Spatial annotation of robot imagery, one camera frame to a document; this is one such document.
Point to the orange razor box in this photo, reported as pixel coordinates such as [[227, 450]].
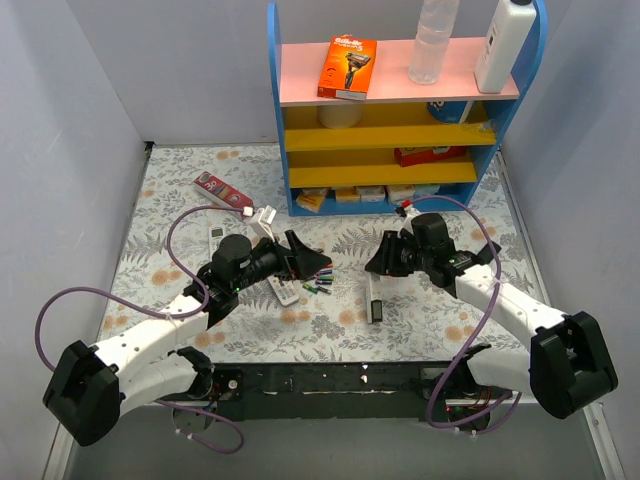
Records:
[[347, 69]]

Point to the red white toothpaste box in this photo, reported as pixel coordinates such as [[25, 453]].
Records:
[[220, 192]]

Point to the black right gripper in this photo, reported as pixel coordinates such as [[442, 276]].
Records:
[[395, 253]]

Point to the clear plastic bottle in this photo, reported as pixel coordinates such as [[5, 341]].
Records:
[[435, 26]]

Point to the blue paper cup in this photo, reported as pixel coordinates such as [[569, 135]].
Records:
[[450, 112]]

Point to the large white remote control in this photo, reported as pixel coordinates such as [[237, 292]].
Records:
[[215, 235]]

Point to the white slim remote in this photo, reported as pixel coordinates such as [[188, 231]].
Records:
[[369, 297]]

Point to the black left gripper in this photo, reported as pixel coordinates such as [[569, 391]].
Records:
[[291, 257]]

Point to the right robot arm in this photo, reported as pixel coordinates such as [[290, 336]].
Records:
[[566, 365]]

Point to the yellow sponge pack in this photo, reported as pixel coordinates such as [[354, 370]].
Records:
[[312, 199]]

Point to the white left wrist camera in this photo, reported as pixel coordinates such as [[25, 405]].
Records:
[[260, 221]]

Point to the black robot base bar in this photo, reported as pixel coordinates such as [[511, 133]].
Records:
[[355, 390]]

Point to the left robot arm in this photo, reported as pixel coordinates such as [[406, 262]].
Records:
[[93, 386]]

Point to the blue yellow wooden shelf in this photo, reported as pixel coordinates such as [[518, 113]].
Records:
[[394, 116]]

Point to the white plastic bottle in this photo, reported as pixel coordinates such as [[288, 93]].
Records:
[[509, 27]]

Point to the red snack box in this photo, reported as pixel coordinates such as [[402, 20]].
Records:
[[412, 156]]

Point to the small white remote control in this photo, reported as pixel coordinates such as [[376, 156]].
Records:
[[285, 291]]

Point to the small black device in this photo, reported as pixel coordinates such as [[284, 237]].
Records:
[[375, 311]]

